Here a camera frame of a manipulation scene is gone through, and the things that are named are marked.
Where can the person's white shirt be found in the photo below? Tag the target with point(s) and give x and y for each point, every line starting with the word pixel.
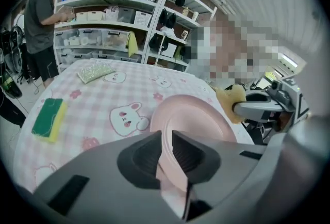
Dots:
pixel 315 83

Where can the white box appliance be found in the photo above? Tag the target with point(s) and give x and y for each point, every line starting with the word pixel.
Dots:
pixel 168 50

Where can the rows of clear storage bins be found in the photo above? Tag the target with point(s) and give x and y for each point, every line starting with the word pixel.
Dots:
pixel 90 37

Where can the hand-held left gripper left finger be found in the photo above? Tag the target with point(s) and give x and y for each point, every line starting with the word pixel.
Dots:
pixel 139 158

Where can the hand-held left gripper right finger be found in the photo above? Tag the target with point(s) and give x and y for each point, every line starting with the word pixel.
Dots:
pixel 196 158

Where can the person's head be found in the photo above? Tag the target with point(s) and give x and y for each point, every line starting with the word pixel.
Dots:
pixel 232 45

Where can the grey storage bin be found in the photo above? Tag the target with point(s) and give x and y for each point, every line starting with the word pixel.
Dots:
pixel 126 15

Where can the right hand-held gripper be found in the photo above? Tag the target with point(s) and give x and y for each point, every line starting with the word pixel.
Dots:
pixel 288 94

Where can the yellow green cloth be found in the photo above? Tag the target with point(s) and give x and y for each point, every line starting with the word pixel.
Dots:
pixel 132 43

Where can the yellow sponge cloth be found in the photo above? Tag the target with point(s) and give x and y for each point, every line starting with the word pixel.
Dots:
pixel 227 95

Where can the pink checked bunny tablecloth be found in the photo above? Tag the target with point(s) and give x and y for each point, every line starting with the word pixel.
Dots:
pixel 103 104

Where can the cream lidded box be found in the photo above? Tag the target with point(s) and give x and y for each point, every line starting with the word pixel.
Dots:
pixel 81 16
pixel 96 15

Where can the white perforated basket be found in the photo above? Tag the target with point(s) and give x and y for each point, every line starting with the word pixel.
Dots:
pixel 142 19
pixel 112 14

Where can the patterned paper cup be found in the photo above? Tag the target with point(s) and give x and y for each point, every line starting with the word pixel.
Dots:
pixel 184 34

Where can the big pink plate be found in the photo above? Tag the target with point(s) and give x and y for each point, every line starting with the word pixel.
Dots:
pixel 196 114

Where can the green yellow sponge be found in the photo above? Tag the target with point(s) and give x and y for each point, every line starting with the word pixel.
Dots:
pixel 49 117

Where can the black object with green stripes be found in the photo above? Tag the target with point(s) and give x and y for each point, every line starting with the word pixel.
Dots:
pixel 10 83

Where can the group of black hanging bags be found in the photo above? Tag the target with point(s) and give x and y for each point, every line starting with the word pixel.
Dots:
pixel 163 16

